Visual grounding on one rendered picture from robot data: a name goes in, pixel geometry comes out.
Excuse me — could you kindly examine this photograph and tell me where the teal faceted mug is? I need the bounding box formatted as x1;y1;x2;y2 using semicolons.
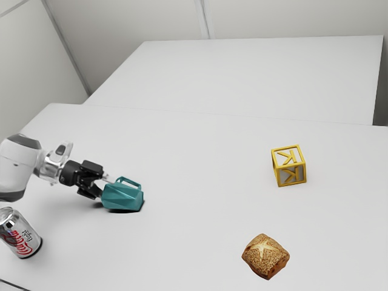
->
100;176;145;212

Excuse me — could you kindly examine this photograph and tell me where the seeded bread roll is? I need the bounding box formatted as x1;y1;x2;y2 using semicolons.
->
241;233;290;281

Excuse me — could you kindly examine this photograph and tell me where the silver soda can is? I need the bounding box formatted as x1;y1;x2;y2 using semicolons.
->
0;206;42;259

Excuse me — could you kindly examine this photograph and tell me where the yellow letter block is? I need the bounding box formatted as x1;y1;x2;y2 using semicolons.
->
270;144;307;188

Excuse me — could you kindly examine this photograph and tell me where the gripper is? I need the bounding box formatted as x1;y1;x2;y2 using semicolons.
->
59;159;116;200

